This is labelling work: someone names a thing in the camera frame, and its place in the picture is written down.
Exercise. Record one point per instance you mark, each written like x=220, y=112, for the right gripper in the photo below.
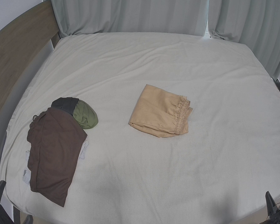
x=278, y=217

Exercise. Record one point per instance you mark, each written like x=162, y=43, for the tan shorts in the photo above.
x=158, y=111

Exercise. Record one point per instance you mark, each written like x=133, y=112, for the bed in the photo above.
x=154, y=62

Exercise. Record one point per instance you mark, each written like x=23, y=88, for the brown garment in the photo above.
x=53, y=148

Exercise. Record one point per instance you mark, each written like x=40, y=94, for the white garment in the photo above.
x=83, y=149

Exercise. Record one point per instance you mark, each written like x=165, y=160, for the black garment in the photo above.
x=64, y=104

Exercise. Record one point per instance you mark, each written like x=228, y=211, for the green garment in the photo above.
x=86, y=115

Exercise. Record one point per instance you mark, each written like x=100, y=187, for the grey-green curtain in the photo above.
x=252, y=13
x=130, y=8

